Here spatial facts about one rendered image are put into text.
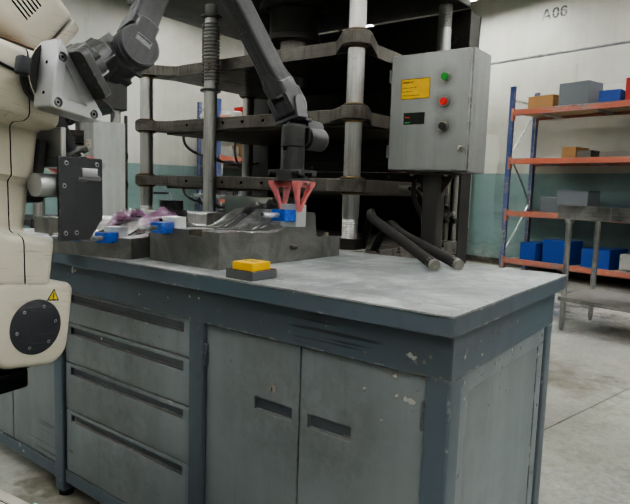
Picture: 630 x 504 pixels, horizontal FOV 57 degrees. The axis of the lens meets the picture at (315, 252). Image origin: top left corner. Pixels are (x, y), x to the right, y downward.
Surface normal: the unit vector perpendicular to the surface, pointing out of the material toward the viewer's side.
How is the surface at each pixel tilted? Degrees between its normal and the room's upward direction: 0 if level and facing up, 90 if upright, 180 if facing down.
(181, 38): 90
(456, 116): 90
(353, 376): 90
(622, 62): 90
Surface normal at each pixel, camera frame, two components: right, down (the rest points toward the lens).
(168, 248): -0.61, 0.07
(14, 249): 0.86, 0.08
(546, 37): -0.76, 0.04
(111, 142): 0.65, 0.11
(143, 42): 0.73, -0.16
